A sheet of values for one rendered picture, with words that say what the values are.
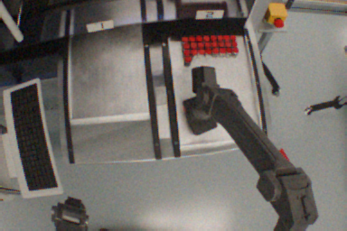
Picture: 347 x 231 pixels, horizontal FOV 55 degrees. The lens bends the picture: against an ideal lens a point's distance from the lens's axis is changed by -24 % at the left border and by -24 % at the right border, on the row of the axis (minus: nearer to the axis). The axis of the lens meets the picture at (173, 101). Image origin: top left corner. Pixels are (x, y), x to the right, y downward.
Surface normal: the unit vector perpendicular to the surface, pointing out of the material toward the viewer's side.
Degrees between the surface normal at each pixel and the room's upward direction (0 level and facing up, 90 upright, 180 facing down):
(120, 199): 0
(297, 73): 0
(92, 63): 0
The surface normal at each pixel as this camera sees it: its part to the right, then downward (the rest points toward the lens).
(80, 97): 0.04, -0.25
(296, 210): 0.35, -0.62
